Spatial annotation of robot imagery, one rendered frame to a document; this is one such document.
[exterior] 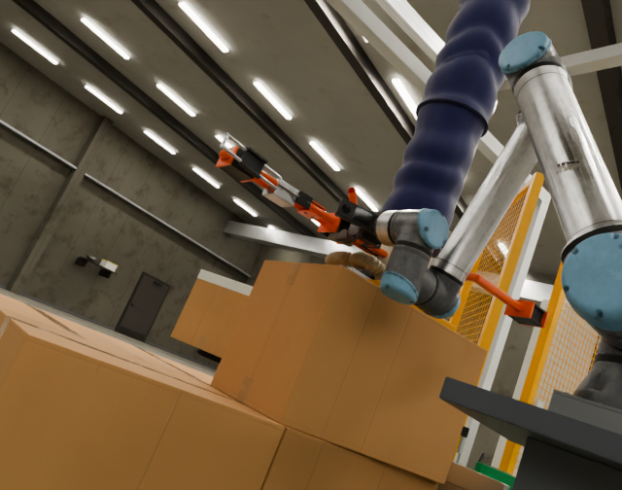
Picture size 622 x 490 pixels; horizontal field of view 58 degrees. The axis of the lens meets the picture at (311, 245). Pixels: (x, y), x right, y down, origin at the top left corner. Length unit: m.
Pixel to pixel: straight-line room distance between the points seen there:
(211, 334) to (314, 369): 1.72
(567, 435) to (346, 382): 0.62
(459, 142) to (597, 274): 0.88
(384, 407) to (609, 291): 0.72
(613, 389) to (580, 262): 0.24
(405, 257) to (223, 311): 1.89
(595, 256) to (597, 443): 0.30
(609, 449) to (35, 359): 0.92
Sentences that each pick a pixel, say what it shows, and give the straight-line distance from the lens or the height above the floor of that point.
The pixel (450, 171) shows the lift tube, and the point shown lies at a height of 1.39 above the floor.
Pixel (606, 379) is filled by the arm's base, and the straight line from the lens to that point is 1.17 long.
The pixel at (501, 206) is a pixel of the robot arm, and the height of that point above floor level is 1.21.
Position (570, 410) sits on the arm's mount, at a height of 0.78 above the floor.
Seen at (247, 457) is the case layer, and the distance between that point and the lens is 1.32.
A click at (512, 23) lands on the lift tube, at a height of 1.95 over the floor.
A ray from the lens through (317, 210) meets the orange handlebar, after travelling 1.51.
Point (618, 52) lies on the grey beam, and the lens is 4.17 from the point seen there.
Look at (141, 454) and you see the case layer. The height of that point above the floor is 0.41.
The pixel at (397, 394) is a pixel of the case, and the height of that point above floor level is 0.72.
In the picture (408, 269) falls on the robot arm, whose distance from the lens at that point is 1.28.
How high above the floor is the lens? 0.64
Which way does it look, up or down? 14 degrees up
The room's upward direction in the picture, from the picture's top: 23 degrees clockwise
